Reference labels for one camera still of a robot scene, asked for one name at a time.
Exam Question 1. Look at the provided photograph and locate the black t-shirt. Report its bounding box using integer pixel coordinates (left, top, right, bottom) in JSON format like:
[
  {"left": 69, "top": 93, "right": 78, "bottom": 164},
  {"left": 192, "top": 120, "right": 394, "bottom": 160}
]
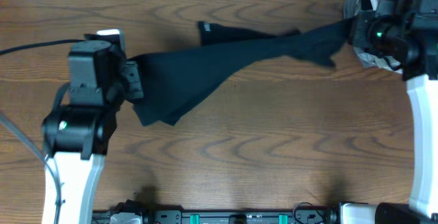
[{"left": 132, "top": 18, "right": 353, "bottom": 126}]

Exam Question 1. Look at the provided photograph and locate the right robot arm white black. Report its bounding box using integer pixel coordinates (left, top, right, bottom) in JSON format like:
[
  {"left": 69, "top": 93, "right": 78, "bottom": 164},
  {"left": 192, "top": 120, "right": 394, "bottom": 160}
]
[{"left": 338, "top": 0, "right": 437, "bottom": 223}]

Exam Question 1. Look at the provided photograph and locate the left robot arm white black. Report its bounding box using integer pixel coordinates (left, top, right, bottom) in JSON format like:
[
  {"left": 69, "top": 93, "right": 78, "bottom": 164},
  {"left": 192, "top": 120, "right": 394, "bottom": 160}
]
[{"left": 42, "top": 60, "right": 143, "bottom": 223}]

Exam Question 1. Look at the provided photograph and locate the pile of clothes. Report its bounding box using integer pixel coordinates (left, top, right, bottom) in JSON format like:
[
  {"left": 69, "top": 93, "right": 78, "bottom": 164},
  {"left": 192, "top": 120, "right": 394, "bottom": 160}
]
[{"left": 343, "top": 0, "right": 402, "bottom": 74}]

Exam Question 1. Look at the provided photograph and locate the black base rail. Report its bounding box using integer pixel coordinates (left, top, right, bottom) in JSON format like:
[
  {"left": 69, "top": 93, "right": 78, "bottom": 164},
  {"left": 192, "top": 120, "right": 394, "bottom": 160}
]
[{"left": 90, "top": 200, "right": 341, "bottom": 224}]

